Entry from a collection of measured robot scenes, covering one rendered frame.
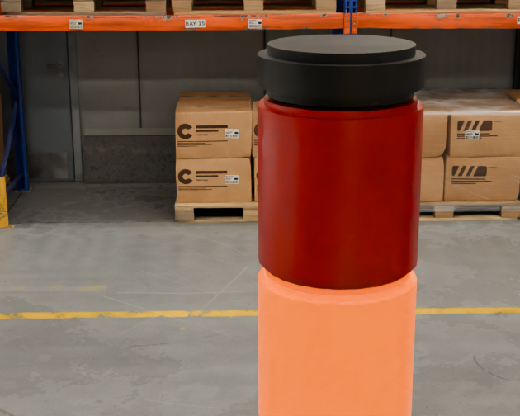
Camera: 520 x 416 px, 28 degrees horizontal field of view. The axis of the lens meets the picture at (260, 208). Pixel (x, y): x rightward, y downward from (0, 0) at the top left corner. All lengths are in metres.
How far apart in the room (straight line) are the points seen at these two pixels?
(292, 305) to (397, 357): 0.04
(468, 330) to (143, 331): 1.89
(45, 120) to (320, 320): 9.02
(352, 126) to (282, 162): 0.02
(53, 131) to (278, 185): 9.03
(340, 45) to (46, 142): 9.06
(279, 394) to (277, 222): 0.06
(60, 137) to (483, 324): 4.52
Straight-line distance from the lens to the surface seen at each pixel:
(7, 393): 5.49
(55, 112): 9.28
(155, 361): 5.70
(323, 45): 0.31
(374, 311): 0.31
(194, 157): 7.97
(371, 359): 0.31
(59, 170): 9.39
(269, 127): 0.30
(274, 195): 0.30
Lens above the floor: 2.38
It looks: 16 degrees down
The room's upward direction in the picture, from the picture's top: straight up
